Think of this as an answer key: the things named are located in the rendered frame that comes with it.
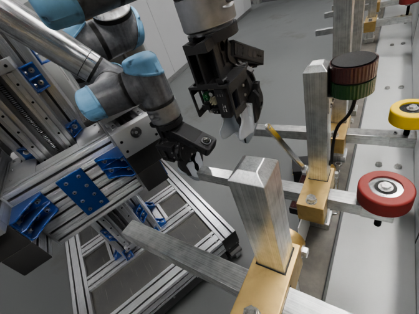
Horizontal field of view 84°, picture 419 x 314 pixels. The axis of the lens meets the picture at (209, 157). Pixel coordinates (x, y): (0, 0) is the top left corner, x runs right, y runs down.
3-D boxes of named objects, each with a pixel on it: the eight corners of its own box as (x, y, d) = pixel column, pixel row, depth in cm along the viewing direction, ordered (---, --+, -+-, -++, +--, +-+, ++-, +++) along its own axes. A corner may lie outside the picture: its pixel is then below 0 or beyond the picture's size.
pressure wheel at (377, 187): (350, 235, 46) (355, 197, 39) (356, 203, 50) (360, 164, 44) (403, 248, 41) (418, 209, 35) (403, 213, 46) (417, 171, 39)
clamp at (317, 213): (297, 218, 49) (295, 203, 46) (312, 174, 57) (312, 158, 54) (327, 226, 46) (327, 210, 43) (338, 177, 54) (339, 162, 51)
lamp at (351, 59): (325, 176, 46) (325, 69, 33) (331, 157, 49) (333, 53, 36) (361, 180, 43) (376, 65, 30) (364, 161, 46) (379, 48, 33)
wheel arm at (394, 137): (248, 137, 81) (245, 128, 78) (252, 132, 83) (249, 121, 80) (413, 151, 56) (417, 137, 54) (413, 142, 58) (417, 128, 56)
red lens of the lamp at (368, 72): (325, 85, 34) (325, 70, 33) (333, 67, 38) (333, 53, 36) (375, 83, 31) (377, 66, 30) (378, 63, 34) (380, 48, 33)
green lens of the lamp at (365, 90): (325, 100, 36) (325, 87, 34) (333, 81, 39) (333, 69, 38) (373, 99, 32) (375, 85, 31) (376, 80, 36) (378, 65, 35)
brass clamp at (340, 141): (320, 152, 66) (320, 137, 63) (330, 124, 73) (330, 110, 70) (346, 154, 62) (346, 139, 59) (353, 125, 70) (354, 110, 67)
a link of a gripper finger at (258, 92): (239, 123, 43) (227, 78, 38) (242, 118, 44) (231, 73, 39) (263, 124, 40) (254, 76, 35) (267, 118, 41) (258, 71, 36)
